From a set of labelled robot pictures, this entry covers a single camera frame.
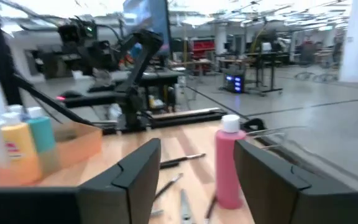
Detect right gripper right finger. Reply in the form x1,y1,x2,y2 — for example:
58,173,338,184
233,139,358,224

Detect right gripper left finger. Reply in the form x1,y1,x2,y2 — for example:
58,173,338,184
0,138,162,224

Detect pink paint bottle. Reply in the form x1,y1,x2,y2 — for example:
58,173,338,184
214,114,247,210

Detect thin black paintbrush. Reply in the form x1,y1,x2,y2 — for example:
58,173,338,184
204,195,218,224
163,152,207,166
154,172,185,202

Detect teal paint bottle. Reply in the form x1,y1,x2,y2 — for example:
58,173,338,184
26,106,57,154

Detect yellow paint bottle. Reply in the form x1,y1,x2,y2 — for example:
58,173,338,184
0,111,42,185

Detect broad-head black paintbrush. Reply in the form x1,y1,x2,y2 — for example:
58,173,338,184
160,161,180,170

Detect purple paint bottle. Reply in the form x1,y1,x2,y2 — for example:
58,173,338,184
6,104,28,123

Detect black and red scissors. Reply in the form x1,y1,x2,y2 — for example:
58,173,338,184
178,189,196,224

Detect orange plastic tray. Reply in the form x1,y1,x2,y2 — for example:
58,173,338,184
0,120,103,187

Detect monitor with blue screen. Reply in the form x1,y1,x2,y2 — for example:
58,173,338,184
122,0,171,55

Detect clear plastic bin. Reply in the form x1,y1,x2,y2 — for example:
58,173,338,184
246,125,358,187

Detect black side desk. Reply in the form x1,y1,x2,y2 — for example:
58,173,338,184
40,51,186,110

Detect red cabinet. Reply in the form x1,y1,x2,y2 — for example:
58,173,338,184
193,39,216,60

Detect computer with blue lights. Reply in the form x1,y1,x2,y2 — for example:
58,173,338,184
224,73,246,94

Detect black standing desk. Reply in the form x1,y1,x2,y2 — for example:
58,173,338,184
244,50,284,94

